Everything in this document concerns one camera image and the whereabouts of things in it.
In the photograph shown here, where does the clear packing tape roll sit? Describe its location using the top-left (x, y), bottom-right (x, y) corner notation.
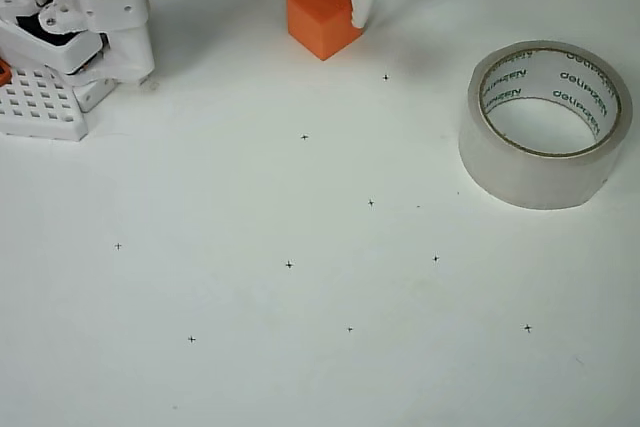
top-left (457, 38), bottom-right (634, 211)

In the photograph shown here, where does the orange foam cube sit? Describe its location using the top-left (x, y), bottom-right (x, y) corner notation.
top-left (286, 0), bottom-right (365, 63)

